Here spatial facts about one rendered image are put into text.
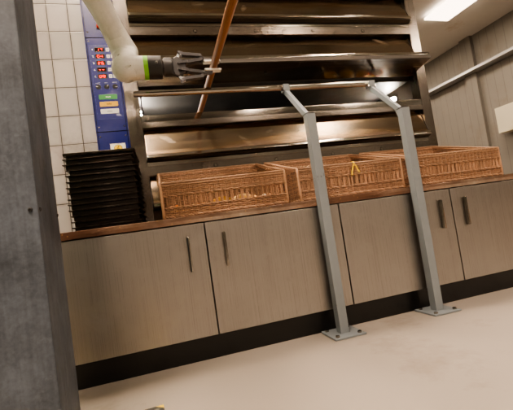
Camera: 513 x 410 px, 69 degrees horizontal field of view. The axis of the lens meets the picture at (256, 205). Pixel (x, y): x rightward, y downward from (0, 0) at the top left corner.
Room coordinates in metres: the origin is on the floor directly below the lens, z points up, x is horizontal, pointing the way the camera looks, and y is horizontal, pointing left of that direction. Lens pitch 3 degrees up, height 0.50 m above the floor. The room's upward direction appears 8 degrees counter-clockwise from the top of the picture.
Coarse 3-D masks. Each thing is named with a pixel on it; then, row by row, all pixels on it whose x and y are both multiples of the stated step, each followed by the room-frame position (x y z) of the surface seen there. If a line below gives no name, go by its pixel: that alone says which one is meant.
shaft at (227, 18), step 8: (232, 0) 1.09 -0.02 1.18; (232, 8) 1.12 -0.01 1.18; (224, 16) 1.18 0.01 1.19; (232, 16) 1.18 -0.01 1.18; (224, 24) 1.22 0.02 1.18; (224, 32) 1.26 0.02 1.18; (224, 40) 1.31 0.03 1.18; (216, 48) 1.38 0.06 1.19; (216, 56) 1.43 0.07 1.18; (216, 64) 1.50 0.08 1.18; (208, 80) 1.65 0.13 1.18; (200, 104) 1.97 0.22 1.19
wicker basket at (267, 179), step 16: (160, 176) 1.96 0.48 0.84; (176, 176) 1.99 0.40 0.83; (192, 176) 2.01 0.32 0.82; (224, 176) 1.59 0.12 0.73; (240, 176) 1.61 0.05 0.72; (256, 176) 1.62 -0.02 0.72; (272, 176) 1.64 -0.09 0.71; (160, 192) 1.52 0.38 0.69; (176, 192) 1.54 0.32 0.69; (192, 192) 1.56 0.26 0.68; (208, 192) 1.57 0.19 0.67; (224, 192) 2.01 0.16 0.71; (240, 192) 2.04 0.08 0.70; (256, 192) 1.62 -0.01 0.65; (272, 192) 1.87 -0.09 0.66; (176, 208) 1.54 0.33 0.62; (192, 208) 1.56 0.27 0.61; (208, 208) 1.57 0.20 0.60; (224, 208) 1.59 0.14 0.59; (240, 208) 1.60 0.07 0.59
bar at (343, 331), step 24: (144, 96) 1.64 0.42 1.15; (288, 96) 1.77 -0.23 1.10; (384, 96) 1.84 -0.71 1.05; (312, 120) 1.59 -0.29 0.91; (408, 120) 1.72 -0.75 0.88; (312, 144) 1.59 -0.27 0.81; (408, 144) 1.72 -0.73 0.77; (312, 168) 1.62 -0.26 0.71; (408, 168) 1.74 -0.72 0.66; (336, 264) 1.59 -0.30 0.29; (432, 264) 1.72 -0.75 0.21; (336, 288) 1.59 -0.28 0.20; (432, 288) 1.72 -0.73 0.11; (336, 312) 1.60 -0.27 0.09; (432, 312) 1.70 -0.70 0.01; (336, 336) 1.54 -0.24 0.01
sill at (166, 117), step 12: (264, 108) 2.17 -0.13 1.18; (276, 108) 2.19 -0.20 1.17; (288, 108) 2.21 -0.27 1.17; (312, 108) 2.25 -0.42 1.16; (324, 108) 2.27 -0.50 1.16; (336, 108) 2.30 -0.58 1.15; (348, 108) 2.32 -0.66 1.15; (360, 108) 2.34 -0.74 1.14; (144, 120) 1.99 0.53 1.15; (156, 120) 2.00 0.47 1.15; (168, 120) 2.02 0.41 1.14
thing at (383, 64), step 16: (192, 64) 1.93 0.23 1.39; (208, 64) 1.95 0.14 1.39; (224, 64) 1.98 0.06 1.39; (240, 64) 2.01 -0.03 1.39; (256, 64) 2.04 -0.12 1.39; (272, 64) 2.07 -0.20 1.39; (288, 64) 2.10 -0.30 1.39; (304, 64) 2.13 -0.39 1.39; (320, 64) 2.16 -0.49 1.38; (336, 64) 2.19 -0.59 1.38; (352, 64) 2.22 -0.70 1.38; (368, 64) 2.26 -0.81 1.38; (384, 64) 2.30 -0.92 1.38; (400, 64) 2.33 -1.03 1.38; (416, 64) 2.37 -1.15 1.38; (144, 80) 1.98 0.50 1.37; (160, 80) 2.01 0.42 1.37; (176, 80) 2.04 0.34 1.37; (224, 80) 2.13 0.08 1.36; (240, 80) 2.16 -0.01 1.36; (256, 80) 2.19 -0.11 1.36; (272, 80) 2.22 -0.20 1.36; (288, 80) 2.26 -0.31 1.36; (304, 80) 2.29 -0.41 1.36
